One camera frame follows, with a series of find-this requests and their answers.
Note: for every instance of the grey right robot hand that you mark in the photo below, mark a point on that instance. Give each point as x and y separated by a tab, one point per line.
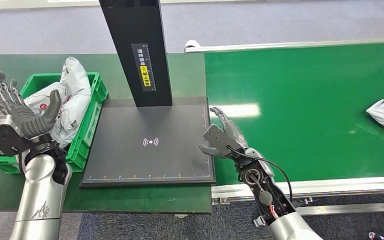
233	130

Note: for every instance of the black scanner base platform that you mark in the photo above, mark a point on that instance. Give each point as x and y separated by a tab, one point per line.
165	159

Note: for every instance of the black scanner column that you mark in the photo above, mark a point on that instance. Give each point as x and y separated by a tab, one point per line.
135	33

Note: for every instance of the green plastic crate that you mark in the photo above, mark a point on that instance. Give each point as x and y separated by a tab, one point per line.
86	142

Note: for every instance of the black right wrist camera plate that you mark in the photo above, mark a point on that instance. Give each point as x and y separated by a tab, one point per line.
220	139

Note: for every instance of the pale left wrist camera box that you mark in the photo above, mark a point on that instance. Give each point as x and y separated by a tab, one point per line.
3	139

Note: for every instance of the aluminium conveyor frame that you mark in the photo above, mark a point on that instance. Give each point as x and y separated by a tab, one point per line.
344	185

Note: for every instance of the green conveyor belt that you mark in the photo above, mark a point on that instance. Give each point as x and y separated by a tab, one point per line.
311	82

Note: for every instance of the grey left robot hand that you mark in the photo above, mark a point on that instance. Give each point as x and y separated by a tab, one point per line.
29	122

